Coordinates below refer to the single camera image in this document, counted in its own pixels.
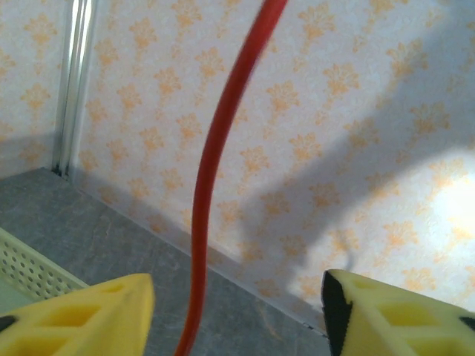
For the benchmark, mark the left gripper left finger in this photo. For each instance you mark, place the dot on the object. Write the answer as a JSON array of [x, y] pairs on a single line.
[[74, 322]]

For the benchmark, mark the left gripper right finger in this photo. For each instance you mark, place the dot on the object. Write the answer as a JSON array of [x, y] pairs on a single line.
[[401, 322]]

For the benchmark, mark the yellow plastic basket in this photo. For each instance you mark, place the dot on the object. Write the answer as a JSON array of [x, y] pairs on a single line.
[[29, 267]]

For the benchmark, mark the aluminium corner post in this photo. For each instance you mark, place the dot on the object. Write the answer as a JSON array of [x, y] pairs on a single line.
[[74, 74]]

